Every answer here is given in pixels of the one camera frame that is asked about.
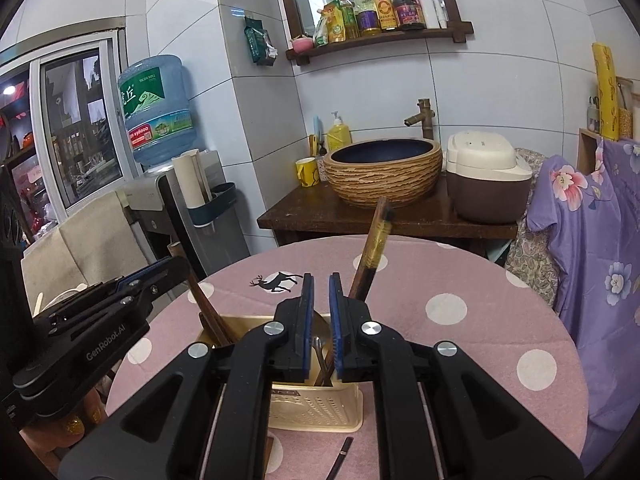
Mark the stainless steel spoon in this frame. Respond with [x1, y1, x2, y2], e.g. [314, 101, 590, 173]
[312, 336, 332, 387]

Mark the blue water jug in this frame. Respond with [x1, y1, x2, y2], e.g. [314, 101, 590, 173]
[118, 54, 196, 167]

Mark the yellow oil bottle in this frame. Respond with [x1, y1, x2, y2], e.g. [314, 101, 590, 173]
[374, 0, 398, 32]

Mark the white brown rice cooker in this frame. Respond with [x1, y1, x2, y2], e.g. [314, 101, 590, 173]
[445, 131, 533, 224]

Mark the paper cup stack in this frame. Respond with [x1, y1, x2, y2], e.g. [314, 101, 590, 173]
[171, 150, 212, 209]

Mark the green hanging packet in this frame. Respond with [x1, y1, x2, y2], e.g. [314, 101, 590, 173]
[244, 16, 279, 66]

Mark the sliding glass window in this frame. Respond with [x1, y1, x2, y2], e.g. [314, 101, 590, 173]
[1, 30, 139, 243]

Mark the yellow rolled mat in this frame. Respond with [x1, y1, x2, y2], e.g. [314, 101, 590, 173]
[592, 42, 620, 141]

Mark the brown wooden chopstick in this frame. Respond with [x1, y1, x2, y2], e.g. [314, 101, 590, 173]
[188, 270, 220, 316]

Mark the purple floral cloth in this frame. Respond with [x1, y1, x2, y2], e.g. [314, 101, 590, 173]
[527, 140, 639, 472]

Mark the person left hand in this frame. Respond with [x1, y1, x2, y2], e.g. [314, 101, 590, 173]
[20, 389, 106, 477]

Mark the yellow mug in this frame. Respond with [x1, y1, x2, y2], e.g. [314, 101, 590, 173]
[295, 157, 320, 188]

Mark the dark wooden counter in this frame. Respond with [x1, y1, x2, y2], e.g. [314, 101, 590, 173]
[257, 179, 518, 246]

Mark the dark soy sauce bottle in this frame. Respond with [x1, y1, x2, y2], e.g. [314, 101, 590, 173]
[392, 0, 426, 30]

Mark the cream plastic utensil holder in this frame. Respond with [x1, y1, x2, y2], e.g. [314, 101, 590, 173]
[224, 312, 363, 434]

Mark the water dispenser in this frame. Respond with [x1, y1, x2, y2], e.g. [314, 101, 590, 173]
[118, 151, 250, 280]

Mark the yellow soap dispenser bottle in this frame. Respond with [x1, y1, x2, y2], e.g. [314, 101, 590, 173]
[326, 112, 352, 153]

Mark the bronze faucet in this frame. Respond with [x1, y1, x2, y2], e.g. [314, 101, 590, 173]
[404, 99, 435, 140]

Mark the black chopstick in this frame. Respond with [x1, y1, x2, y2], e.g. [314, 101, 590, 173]
[323, 197, 394, 378]
[326, 437, 354, 480]

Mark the wicker textured sink basin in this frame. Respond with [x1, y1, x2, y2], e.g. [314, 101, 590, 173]
[324, 139, 442, 208]

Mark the pink polka dot tablecloth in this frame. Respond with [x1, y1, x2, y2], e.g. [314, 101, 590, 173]
[106, 236, 588, 479]

